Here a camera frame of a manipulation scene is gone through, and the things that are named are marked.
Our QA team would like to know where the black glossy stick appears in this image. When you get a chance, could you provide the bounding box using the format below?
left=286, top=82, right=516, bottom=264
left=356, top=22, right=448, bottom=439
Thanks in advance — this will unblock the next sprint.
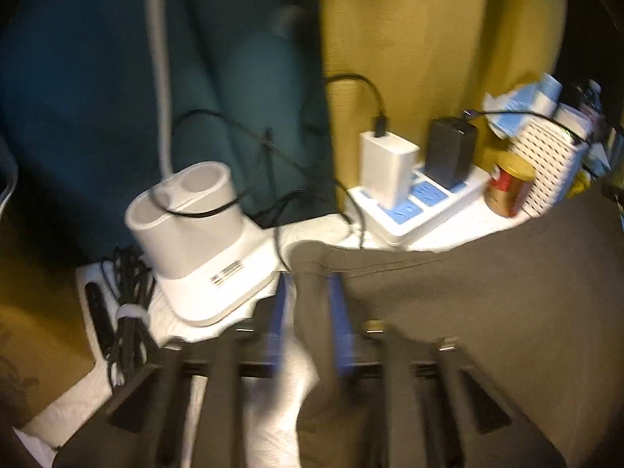
left=84, top=283, right=113, bottom=352

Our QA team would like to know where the white desk lamp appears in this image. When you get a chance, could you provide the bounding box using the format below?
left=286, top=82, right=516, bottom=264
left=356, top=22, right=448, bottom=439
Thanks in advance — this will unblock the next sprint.
left=124, top=0, right=284, bottom=327

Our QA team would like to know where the white quilted cover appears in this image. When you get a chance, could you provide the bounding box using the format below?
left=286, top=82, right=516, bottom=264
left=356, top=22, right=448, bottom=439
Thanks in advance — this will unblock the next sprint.
left=19, top=190, right=493, bottom=468

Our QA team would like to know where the clear snack jar white lid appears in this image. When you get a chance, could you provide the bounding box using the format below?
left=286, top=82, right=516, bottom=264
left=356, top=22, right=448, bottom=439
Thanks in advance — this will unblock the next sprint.
left=556, top=102, right=593, bottom=140

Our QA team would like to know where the yellow curtain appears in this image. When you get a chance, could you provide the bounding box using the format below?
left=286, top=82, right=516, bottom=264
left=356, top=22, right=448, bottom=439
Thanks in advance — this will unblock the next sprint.
left=317, top=0, right=569, bottom=206

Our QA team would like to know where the red candle jar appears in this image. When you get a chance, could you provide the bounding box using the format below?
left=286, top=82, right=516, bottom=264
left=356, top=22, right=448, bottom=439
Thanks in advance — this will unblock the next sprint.
left=485, top=151, right=535, bottom=218

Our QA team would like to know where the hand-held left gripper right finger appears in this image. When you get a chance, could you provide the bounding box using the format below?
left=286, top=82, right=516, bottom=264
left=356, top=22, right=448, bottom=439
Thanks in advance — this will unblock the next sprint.
left=324, top=273, right=569, bottom=468

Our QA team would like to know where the yellow snack bag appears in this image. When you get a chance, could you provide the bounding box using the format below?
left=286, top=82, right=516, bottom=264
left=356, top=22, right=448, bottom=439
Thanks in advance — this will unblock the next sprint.
left=568, top=170, right=593, bottom=199

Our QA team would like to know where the black charger cable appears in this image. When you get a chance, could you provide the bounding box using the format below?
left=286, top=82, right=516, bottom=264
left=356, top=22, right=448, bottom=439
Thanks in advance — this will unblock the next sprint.
left=326, top=74, right=391, bottom=138
left=461, top=107, right=593, bottom=146

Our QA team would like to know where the blue and white bottle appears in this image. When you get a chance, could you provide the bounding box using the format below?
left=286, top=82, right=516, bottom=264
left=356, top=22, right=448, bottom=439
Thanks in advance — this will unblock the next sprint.
left=534, top=74, right=561, bottom=115

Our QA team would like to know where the white charger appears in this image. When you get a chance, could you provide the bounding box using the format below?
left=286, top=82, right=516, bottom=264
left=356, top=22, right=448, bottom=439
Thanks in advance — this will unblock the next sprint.
left=360, top=131, right=420, bottom=208

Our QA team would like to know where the black lamp cable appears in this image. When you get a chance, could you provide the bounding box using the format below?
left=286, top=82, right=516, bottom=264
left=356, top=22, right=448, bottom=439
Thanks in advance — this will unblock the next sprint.
left=149, top=110, right=366, bottom=249

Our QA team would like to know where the cardboard box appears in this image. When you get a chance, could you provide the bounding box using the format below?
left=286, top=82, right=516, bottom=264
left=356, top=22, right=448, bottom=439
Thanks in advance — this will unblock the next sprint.
left=0, top=195, right=96, bottom=430

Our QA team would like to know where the white power strip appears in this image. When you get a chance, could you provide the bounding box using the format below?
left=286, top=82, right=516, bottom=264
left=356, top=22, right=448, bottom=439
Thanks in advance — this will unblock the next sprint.
left=348, top=166, right=491, bottom=247

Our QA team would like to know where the bundled black cable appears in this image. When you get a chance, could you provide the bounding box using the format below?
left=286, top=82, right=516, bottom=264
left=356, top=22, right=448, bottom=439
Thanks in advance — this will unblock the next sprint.
left=100, top=246, right=159, bottom=391

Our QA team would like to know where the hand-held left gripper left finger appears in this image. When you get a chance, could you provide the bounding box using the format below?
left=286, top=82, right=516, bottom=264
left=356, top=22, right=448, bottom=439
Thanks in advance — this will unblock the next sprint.
left=51, top=273, right=293, bottom=468

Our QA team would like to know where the dark teal curtain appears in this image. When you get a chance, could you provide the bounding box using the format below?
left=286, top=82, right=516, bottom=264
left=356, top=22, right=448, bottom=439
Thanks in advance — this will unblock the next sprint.
left=0, top=0, right=337, bottom=264

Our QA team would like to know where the white perforated basket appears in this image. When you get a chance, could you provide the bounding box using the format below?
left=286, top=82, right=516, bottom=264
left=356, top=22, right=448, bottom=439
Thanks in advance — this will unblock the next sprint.
left=507, top=119, right=590, bottom=218

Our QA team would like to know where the black charger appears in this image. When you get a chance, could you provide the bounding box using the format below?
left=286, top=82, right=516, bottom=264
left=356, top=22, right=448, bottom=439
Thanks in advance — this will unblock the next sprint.
left=426, top=117, right=477, bottom=188

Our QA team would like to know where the brown t-shirt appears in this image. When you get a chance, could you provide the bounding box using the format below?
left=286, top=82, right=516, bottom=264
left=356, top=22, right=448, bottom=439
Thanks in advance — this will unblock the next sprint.
left=285, top=188, right=624, bottom=468

